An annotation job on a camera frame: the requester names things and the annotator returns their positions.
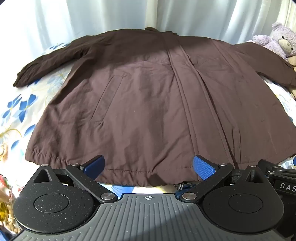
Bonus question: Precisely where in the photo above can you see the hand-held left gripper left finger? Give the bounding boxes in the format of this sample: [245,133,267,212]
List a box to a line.
[34,155,117,204]

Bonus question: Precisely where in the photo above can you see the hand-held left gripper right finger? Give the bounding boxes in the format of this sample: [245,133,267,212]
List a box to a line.
[182,155,267,201]

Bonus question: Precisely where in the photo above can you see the brown jacket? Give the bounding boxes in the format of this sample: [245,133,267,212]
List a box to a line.
[13,27,296,193]

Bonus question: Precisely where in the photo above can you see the floral bed sheet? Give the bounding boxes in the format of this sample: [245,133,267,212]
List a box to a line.
[0,39,296,202]

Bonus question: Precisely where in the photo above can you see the colourful printed cloth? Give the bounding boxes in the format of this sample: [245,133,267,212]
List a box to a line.
[0,174,21,234]

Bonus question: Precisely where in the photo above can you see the purple teddy bear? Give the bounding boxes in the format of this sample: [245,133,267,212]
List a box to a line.
[252,22,296,67]

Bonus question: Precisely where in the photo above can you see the white curtain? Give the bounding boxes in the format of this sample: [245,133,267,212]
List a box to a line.
[0,0,296,61]

